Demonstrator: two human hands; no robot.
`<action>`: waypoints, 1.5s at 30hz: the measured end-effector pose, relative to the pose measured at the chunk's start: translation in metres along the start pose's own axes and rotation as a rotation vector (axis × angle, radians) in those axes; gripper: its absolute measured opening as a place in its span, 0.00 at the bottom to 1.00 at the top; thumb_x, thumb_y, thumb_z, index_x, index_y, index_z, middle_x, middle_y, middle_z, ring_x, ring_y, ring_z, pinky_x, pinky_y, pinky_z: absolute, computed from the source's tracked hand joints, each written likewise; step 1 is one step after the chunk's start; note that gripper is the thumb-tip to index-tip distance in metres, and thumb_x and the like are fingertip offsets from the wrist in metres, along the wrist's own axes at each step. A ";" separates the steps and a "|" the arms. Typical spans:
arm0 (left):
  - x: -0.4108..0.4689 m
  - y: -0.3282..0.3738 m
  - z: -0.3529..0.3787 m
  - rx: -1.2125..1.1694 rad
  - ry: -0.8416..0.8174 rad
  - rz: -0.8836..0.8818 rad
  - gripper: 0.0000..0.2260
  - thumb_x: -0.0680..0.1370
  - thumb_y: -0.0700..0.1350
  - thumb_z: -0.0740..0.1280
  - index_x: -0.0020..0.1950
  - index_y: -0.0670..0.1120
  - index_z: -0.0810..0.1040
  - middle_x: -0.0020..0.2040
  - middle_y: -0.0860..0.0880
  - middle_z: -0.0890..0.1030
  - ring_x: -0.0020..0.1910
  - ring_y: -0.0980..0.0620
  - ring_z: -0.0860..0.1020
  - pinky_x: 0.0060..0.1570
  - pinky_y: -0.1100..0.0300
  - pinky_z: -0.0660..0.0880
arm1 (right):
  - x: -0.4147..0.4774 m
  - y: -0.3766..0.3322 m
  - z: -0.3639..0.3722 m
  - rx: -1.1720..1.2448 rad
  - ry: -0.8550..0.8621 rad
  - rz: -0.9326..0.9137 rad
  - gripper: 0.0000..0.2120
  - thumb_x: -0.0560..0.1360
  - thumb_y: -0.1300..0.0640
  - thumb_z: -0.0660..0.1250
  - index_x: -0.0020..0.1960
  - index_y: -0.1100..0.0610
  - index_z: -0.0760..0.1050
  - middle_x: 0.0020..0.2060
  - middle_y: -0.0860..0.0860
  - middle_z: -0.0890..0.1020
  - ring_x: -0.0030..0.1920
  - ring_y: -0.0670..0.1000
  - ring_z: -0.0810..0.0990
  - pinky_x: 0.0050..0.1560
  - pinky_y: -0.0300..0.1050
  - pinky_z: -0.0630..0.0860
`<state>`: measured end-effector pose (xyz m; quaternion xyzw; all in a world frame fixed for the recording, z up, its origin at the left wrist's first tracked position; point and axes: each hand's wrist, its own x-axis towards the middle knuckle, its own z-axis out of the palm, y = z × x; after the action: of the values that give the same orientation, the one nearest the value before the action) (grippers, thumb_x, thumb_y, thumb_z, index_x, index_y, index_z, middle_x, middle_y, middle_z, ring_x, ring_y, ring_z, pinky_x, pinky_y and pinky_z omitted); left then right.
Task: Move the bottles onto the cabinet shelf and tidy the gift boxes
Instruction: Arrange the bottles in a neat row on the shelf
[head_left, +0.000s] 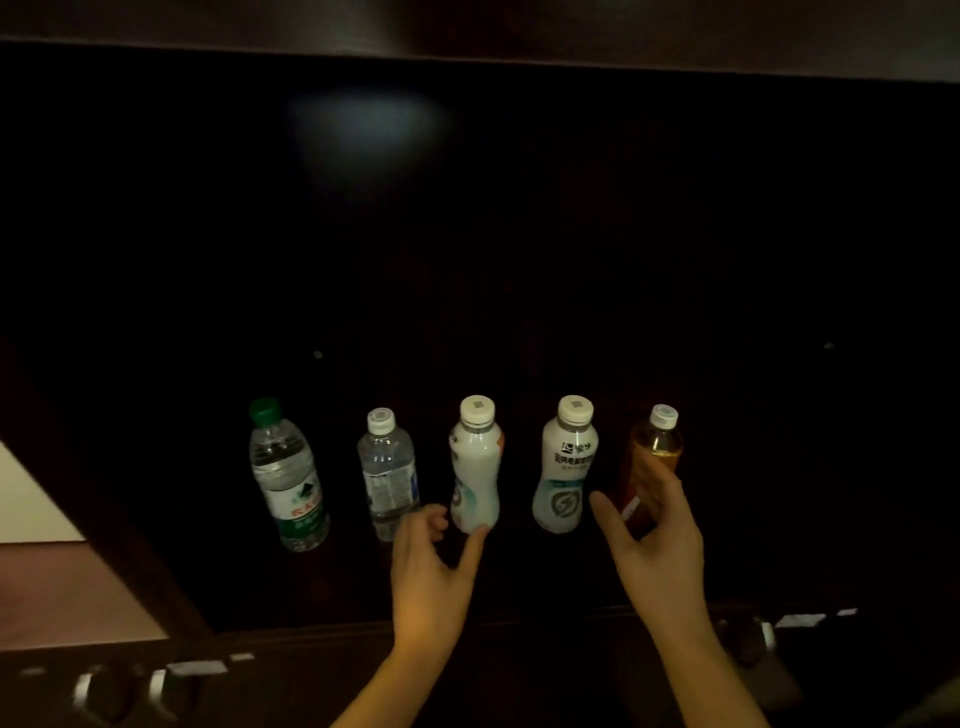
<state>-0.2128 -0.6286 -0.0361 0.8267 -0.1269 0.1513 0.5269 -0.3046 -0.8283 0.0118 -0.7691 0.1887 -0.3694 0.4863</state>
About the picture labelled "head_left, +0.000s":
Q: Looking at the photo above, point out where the person's left hand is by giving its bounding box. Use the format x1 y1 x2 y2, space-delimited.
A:
390 504 492 650

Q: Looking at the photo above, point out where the person's right forearm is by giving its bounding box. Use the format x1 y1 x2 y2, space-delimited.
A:
649 621 772 728

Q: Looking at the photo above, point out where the white drink bottle orange accent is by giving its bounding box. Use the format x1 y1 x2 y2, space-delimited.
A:
448 394 506 536

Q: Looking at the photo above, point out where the person's left forearm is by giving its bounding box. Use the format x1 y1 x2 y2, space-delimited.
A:
330 637 462 728

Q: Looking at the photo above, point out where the white drink bottle teal label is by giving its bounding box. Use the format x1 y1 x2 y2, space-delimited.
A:
531 394 600 535

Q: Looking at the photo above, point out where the person's right hand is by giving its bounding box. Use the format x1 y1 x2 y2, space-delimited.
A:
588 448 715 640

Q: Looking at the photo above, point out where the green-capped clear water bottle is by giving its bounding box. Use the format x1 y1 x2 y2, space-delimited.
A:
248 397 332 555

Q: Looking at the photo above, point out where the white-capped clear water bottle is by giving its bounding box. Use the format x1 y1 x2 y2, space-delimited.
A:
357 407 421 543

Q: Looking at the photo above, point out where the amber tea bottle white cap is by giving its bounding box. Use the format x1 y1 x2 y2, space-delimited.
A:
618 404 685 538

